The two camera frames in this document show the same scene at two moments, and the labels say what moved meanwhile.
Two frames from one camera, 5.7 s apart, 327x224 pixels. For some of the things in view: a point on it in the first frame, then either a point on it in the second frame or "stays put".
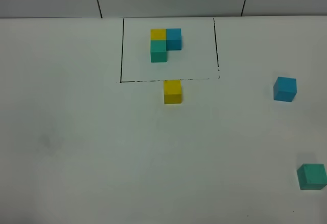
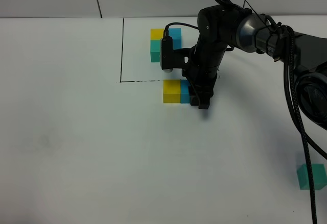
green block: [311, 176] stays put
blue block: [284, 89] to [185, 92]
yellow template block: [158, 34] stays put
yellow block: [172, 89] stays put
